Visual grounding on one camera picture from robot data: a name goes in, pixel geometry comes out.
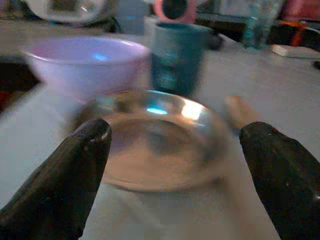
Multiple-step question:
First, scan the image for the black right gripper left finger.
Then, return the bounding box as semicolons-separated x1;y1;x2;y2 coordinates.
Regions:
0;118;113;240

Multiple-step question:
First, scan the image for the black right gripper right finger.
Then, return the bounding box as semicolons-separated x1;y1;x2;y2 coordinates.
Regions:
239;121;320;240

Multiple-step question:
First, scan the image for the round metal plate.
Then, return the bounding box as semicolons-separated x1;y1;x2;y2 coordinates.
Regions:
70;89;235;193

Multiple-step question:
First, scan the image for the lilac plastic bowl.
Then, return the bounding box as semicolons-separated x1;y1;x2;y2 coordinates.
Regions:
22;36;152;104

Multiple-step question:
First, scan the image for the white flat box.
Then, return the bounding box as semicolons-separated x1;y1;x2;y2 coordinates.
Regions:
271;44;320;60

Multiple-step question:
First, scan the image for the clear plastic bottle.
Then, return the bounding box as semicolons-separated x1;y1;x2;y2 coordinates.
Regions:
242;0;285;50

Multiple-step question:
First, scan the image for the teal plastic cup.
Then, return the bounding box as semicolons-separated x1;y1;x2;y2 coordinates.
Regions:
150;22;213;97

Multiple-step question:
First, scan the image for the white round appliance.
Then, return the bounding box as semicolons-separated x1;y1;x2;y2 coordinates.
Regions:
23;0;112;26

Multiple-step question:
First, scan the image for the pink tape roll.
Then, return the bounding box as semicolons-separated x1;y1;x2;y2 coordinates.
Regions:
152;0;198;25

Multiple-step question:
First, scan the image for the orange strap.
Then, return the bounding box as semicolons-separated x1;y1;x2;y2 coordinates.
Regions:
279;20;313;47

